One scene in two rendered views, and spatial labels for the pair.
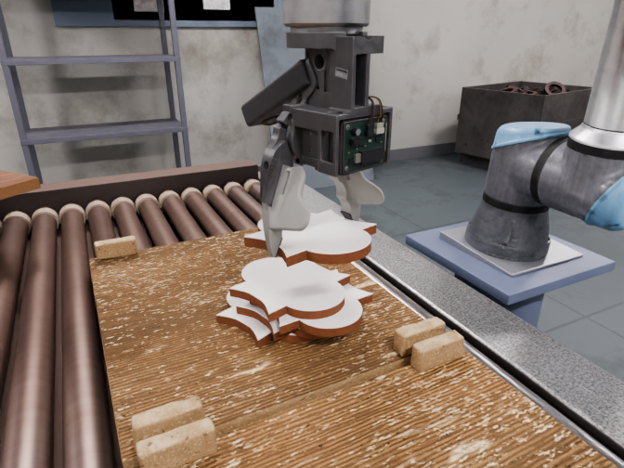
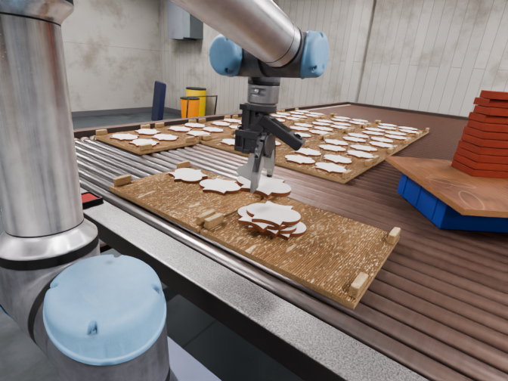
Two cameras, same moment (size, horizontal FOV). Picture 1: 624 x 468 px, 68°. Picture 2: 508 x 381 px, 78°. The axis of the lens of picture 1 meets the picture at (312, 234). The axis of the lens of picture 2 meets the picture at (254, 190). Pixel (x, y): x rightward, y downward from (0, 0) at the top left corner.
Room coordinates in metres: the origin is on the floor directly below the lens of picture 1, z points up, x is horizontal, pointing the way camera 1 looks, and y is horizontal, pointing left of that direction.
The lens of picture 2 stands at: (1.12, -0.37, 1.34)
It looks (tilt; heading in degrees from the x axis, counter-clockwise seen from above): 22 degrees down; 152
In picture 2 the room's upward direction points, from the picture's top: 4 degrees clockwise
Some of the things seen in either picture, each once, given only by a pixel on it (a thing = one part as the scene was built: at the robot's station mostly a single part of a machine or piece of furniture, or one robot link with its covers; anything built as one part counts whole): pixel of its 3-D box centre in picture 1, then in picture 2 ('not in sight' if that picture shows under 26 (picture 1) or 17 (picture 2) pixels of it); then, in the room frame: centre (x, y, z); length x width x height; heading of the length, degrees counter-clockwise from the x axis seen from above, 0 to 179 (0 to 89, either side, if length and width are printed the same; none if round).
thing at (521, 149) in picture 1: (528, 160); (109, 325); (0.81, -0.38, 1.05); 0.13 x 0.12 x 0.14; 28
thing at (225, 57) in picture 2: not in sight; (244, 56); (0.51, -0.09, 1.35); 0.11 x 0.11 x 0.08; 28
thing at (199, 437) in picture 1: (177, 447); not in sight; (0.27, 0.11, 0.95); 0.06 x 0.02 x 0.03; 117
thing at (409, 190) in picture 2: not in sight; (462, 197); (0.56, 0.72, 0.97); 0.31 x 0.31 x 0.10; 64
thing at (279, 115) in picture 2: not in sight; (288, 116); (-1.25, 1.16, 0.94); 0.41 x 0.35 x 0.04; 26
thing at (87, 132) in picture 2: not in sight; (262, 115); (-1.54, 1.06, 0.90); 4.04 x 0.06 x 0.10; 116
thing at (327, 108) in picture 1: (331, 103); (257, 128); (0.44, -0.02, 1.19); 0.09 x 0.08 x 0.12; 41
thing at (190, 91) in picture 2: not in sight; (196, 105); (-6.20, 1.79, 0.39); 0.46 x 0.46 x 0.77
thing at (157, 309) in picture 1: (243, 298); (302, 235); (0.53, 0.09, 0.93); 0.41 x 0.35 x 0.02; 27
